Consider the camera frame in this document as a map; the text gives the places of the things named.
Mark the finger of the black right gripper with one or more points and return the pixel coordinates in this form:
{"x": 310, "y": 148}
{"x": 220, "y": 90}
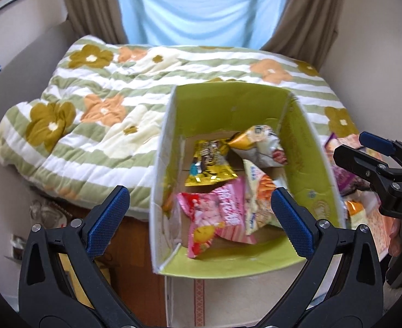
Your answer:
{"x": 385, "y": 181}

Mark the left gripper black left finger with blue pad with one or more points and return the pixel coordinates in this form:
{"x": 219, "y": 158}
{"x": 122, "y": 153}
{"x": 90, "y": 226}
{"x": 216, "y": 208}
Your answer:
{"x": 61, "y": 285}

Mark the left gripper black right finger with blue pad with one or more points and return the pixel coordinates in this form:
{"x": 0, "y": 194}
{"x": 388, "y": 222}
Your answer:
{"x": 340, "y": 284}

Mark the pink marshmallow snack bag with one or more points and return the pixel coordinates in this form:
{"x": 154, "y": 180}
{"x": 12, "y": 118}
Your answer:
{"x": 219, "y": 213}

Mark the purple potato chips bag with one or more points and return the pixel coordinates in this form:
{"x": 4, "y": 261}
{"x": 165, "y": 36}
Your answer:
{"x": 347, "y": 182}

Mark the white orange chips bag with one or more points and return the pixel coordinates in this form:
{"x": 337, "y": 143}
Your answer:
{"x": 259, "y": 187}

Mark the white gold snack bag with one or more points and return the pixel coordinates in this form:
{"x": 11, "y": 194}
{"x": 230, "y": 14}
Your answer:
{"x": 260, "y": 145}

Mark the brown right curtain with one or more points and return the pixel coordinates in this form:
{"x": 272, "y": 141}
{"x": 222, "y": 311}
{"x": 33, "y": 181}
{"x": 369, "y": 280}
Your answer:
{"x": 306, "y": 30}

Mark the brown curtain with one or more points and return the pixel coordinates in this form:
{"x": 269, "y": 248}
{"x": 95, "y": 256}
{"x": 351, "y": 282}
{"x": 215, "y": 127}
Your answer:
{"x": 306, "y": 30}
{"x": 100, "y": 18}

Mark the green cardboard box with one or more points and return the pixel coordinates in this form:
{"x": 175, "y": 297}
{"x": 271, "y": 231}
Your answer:
{"x": 215, "y": 111}

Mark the floral striped quilt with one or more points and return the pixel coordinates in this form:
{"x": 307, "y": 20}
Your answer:
{"x": 95, "y": 123}

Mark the yellow chocolate snack bag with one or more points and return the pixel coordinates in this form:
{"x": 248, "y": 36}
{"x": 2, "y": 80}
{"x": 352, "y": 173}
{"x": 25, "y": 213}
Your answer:
{"x": 209, "y": 164}

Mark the grey bed headboard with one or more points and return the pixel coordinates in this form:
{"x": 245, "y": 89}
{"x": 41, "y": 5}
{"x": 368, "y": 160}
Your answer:
{"x": 29, "y": 72}

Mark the light blue window cloth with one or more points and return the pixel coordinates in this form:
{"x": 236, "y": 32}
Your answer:
{"x": 212, "y": 23}

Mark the brown left curtain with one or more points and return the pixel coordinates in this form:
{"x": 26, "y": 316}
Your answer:
{"x": 100, "y": 18}

